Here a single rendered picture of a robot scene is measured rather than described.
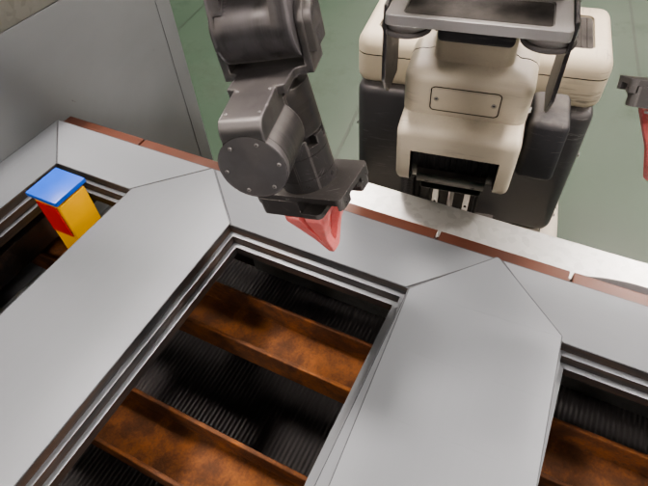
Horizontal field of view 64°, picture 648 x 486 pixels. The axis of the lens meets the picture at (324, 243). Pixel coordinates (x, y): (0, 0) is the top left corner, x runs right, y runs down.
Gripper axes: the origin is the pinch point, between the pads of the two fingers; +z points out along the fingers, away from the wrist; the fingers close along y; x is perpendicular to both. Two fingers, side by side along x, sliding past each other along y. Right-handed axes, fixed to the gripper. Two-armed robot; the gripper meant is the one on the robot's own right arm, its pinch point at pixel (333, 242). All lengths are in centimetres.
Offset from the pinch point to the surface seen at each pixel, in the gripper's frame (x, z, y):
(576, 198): 130, 97, 10
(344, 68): 180, 67, -103
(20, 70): 13, -17, -62
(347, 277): 3.1, 9.6, -2.2
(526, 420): -7.0, 14.6, 21.8
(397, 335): -3.1, 10.7, 7.1
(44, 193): -4.0, -5.8, -44.0
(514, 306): 6.2, 13.2, 17.9
